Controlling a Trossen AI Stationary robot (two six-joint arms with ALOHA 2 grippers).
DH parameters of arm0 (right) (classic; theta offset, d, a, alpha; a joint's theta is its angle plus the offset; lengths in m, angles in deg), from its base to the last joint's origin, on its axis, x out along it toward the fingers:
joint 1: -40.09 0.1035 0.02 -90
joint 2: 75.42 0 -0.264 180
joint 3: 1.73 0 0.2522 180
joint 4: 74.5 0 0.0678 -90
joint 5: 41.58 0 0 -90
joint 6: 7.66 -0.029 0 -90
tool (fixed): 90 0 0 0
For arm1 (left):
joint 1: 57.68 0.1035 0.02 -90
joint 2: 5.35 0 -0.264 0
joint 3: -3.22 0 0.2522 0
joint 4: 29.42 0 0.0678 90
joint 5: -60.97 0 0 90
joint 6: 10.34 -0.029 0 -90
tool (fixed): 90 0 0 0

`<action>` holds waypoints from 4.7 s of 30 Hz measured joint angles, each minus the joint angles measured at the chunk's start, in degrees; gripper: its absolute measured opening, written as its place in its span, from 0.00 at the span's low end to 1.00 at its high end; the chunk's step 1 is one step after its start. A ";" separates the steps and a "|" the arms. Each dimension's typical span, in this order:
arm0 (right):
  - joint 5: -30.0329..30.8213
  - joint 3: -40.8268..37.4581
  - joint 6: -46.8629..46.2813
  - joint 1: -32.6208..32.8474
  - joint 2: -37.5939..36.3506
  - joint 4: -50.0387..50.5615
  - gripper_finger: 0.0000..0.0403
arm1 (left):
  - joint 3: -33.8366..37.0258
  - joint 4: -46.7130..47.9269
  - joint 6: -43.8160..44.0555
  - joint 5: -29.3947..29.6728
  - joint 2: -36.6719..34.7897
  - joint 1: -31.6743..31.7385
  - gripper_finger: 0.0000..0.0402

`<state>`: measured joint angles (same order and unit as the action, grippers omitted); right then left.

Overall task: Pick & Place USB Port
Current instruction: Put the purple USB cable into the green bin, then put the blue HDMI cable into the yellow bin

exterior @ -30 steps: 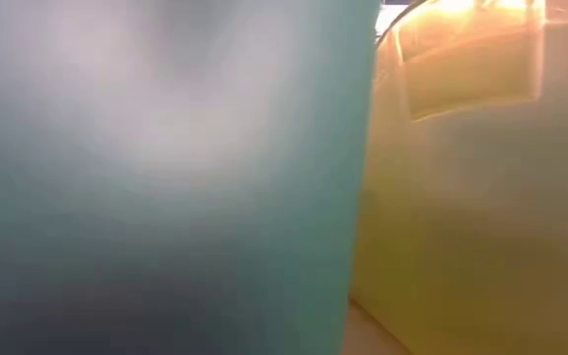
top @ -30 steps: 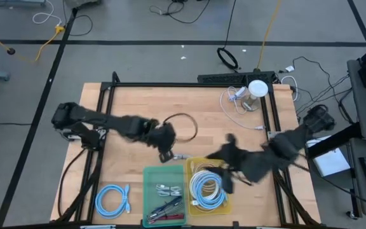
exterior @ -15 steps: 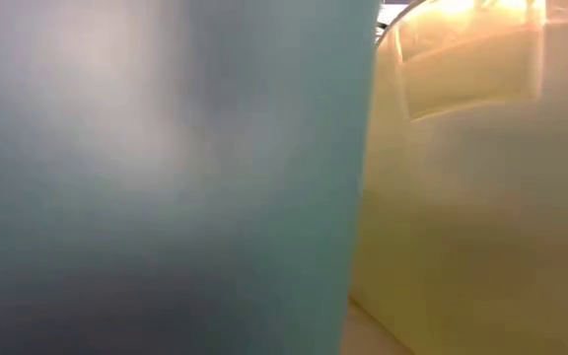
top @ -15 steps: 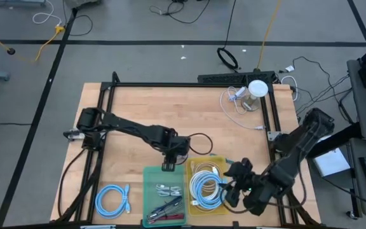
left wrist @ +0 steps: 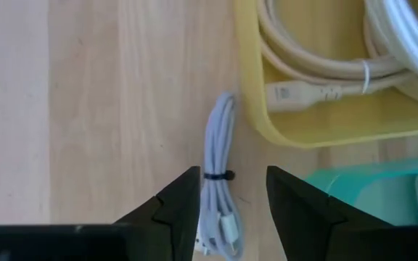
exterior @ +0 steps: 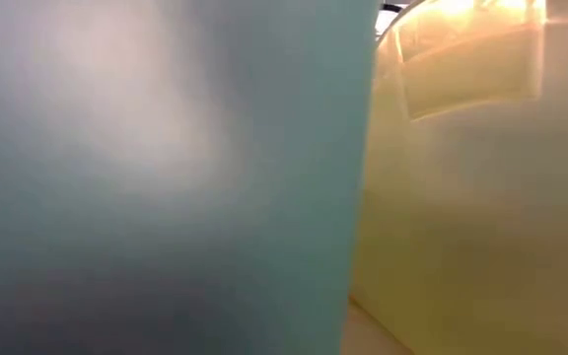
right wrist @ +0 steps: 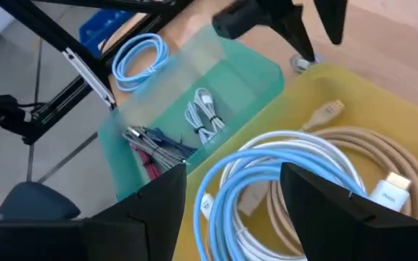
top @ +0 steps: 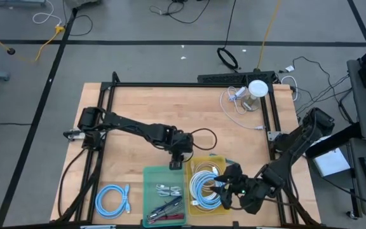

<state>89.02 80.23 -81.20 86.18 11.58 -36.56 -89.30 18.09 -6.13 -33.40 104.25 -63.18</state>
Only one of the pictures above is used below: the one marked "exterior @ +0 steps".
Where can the green translucent plastic bin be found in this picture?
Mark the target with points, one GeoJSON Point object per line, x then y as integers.
{"type": "Point", "coordinates": [165, 197]}

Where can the yellow translucent plastic bin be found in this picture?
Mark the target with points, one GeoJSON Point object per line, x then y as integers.
{"type": "Point", "coordinates": [486, 222]}

